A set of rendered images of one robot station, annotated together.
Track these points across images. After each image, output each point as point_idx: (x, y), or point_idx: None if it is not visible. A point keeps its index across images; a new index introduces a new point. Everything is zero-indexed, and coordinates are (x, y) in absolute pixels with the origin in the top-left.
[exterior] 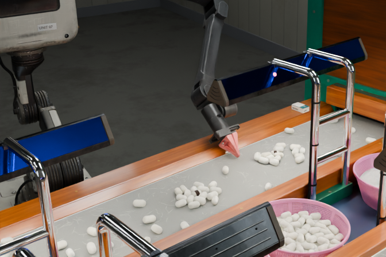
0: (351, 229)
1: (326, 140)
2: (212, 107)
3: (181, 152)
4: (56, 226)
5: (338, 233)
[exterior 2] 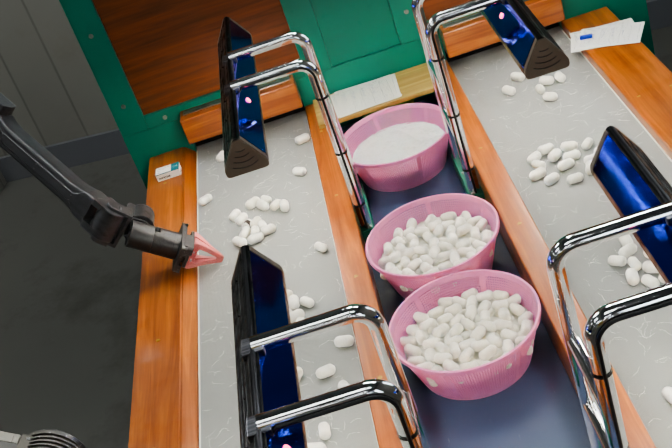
0: None
1: (258, 175)
2: (140, 225)
3: (161, 311)
4: None
5: (462, 213)
